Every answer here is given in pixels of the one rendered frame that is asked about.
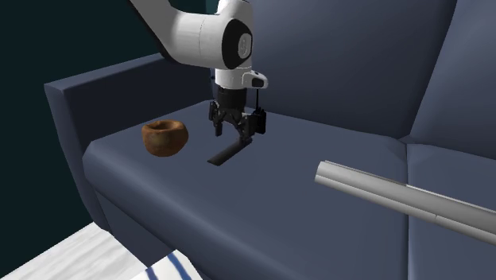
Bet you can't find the white rug with blue stripes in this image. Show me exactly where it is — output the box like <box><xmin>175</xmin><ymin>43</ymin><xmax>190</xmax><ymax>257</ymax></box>
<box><xmin>130</xmin><ymin>250</ymin><xmax>204</xmax><ymax>280</ymax></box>

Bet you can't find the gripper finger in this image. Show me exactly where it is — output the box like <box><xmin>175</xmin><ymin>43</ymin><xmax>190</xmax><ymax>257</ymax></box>
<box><xmin>231</xmin><ymin>111</ymin><xmax>254</xmax><ymax>146</ymax></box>
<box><xmin>208</xmin><ymin>100</ymin><xmax>230</xmax><ymax>137</ymax></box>

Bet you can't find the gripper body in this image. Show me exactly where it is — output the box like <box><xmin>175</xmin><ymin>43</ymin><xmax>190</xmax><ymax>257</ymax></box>
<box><xmin>214</xmin><ymin>85</ymin><xmax>249</xmax><ymax>117</ymax></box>

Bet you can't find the black flat bar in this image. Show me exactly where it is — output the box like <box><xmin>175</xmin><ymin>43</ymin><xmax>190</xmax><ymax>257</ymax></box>
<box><xmin>207</xmin><ymin>138</ymin><xmax>254</xmax><ymax>167</ymax></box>

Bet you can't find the black box with thin antenna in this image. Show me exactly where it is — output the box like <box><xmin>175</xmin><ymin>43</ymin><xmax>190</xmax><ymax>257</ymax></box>
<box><xmin>250</xmin><ymin>87</ymin><xmax>268</xmax><ymax>136</ymax></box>

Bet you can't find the dark blue sofa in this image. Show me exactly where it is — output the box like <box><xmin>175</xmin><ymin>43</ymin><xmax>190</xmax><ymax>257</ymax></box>
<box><xmin>43</xmin><ymin>0</ymin><xmax>496</xmax><ymax>280</ymax></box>

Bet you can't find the long grey tube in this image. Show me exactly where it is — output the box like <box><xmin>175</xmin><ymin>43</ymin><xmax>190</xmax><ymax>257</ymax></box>
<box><xmin>314</xmin><ymin>160</ymin><xmax>496</xmax><ymax>247</ymax></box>

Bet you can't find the brown bowl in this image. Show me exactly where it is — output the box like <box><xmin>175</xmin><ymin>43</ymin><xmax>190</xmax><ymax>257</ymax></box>
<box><xmin>141</xmin><ymin>119</ymin><xmax>190</xmax><ymax>158</ymax></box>

